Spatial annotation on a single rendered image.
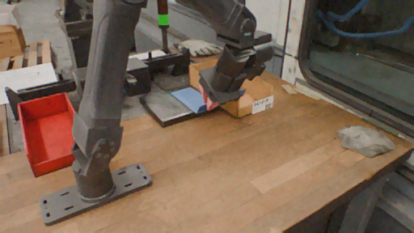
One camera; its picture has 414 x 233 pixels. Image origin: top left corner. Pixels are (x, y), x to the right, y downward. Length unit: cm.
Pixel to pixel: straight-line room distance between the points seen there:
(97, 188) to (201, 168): 21
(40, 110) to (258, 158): 58
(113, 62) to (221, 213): 31
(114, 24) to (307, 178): 46
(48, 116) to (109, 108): 43
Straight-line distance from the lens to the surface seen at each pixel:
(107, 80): 49
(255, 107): 83
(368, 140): 77
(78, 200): 60
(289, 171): 65
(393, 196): 99
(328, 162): 70
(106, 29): 46
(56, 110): 91
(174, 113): 79
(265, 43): 69
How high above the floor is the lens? 131
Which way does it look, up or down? 31 degrees down
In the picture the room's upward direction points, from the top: straight up
